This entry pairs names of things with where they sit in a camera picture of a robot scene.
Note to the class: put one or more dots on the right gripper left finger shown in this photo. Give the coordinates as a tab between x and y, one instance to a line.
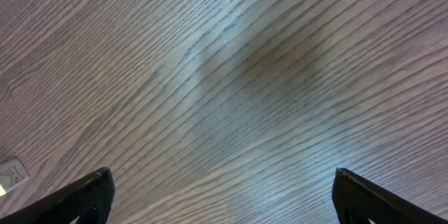
87	200

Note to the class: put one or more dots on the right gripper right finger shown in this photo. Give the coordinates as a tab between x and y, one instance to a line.
358	200

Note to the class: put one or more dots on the yellow block right row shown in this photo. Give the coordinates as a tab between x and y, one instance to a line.
13	174

